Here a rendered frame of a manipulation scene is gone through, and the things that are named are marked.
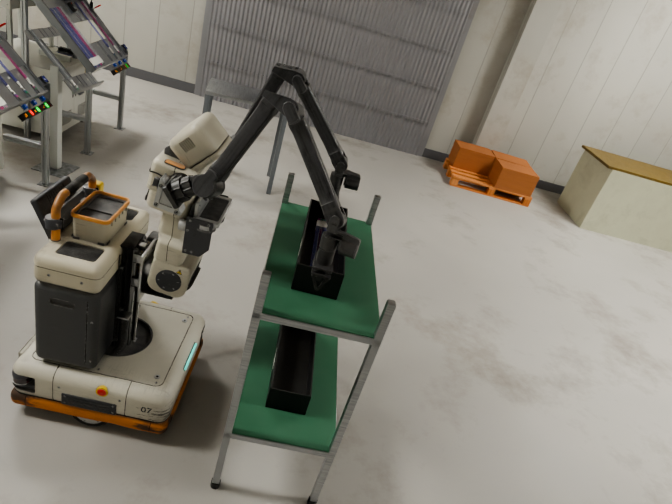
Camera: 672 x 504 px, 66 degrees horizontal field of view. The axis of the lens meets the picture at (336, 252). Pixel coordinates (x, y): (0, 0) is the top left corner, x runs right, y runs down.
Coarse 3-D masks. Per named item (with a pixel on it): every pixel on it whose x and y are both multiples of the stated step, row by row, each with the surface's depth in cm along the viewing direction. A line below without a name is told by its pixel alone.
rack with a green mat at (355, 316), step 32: (288, 192) 244; (288, 224) 229; (352, 224) 247; (288, 256) 206; (288, 288) 187; (352, 288) 199; (256, 320) 173; (288, 320) 172; (320, 320) 176; (352, 320) 181; (384, 320) 172; (256, 352) 242; (320, 352) 254; (256, 384) 225; (320, 384) 235; (256, 416) 210; (288, 416) 215; (320, 416) 219; (224, 448) 204; (288, 448) 204; (320, 448) 205; (320, 480) 213
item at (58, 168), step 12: (60, 84) 377; (60, 96) 382; (60, 108) 386; (60, 120) 391; (60, 132) 396; (60, 144) 400; (60, 156) 405; (36, 168) 400; (60, 168) 410; (72, 168) 415
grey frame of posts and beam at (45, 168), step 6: (42, 102) 353; (42, 114) 357; (48, 114) 360; (42, 120) 360; (48, 120) 362; (42, 126) 362; (48, 126) 364; (42, 132) 364; (48, 132) 366; (42, 138) 366; (48, 138) 369; (42, 144) 368; (48, 144) 371; (42, 150) 370; (48, 150) 373; (42, 156) 373; (48, 156) 375; (42, 162) 375; (48, 162) 377; (42, 168) 377; (48, 168) 380; (42, 174) 380; (48, 174) 382; (42, 180) 382; (48, 180) 384
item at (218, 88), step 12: (216, 84) 444; (228, 84) 454; (216, 96) 424; (228, 96) 425; (240, 96) 433; (252, 96) 443; (204, 108) 428; (276, 132) 486; (276, 144) 493; (276, 156) 456
